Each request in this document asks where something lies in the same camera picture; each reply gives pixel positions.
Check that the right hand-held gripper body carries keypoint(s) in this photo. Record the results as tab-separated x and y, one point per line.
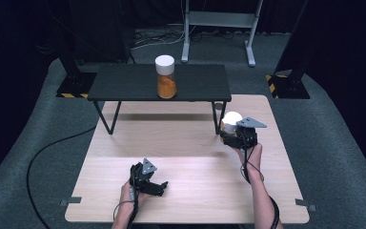
246	135

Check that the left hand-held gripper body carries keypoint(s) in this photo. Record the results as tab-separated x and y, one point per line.
143	173

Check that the white-lidded orange spice jar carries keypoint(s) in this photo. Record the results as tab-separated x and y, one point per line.
232	120
166	79

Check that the small black shelf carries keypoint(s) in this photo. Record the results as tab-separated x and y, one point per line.
127	82

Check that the person's right hand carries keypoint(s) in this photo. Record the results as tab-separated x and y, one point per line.
254	159

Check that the person's left hand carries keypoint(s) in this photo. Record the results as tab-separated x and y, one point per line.
128	197

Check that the black stand with striped base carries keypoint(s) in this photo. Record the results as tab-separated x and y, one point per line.
76	84
287	86

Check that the grey metal stand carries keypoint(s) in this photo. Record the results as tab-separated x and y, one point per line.
219	19

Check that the grey table bracket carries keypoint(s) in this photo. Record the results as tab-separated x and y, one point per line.
305	204
71	200

